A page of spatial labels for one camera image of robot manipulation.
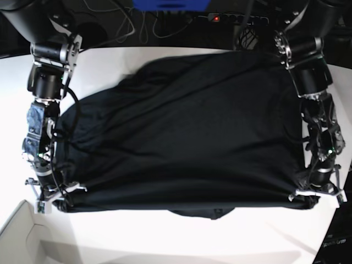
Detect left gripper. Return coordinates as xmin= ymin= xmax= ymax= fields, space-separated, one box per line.
xmin=288 ymin=178 xmax=344 ymax=208

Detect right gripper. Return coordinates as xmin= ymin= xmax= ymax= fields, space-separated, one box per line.
xmin=25 ymin=178 xmax=87 ymax=203

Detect black t-shirt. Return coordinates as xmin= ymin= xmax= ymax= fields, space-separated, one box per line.
xmin=54 ymin=52 xmax=318 ymax=217

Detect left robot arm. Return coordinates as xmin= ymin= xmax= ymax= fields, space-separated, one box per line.
xmin=274 ymin=1 xmax=349 ymax=208

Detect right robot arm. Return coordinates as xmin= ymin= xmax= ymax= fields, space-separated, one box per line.
xmin=1 ymin=1 xmax=83 ymax=214

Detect white cardboard box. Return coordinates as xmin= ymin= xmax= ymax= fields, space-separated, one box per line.
xmin=1 ymin=200 xmax=83 ymax=263

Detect black power strip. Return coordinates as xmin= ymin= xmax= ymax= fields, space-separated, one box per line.
xmin=207 ymin=13 xmax=270 ymax=25

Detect blue box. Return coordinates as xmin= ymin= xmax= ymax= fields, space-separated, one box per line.
xmin=132 ymin=0 xmax=210 ymax=12

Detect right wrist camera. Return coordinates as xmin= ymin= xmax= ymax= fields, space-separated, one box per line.
xmin=34 ymin=200 xmax=52 ymax=215

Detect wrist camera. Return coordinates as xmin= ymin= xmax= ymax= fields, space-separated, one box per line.
xmin=34 ymin=200 xmax=52 ymax=215
xmin=336 ymin=190 xmax=348 ymax=206

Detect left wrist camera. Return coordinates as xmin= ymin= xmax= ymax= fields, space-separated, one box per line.
xmin=336 ymin=190 xmax=348 ymax=206

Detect grey hanging cables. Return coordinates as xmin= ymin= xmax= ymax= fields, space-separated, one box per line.
xmin=115 ymin=7 xmax=193 ymax=43

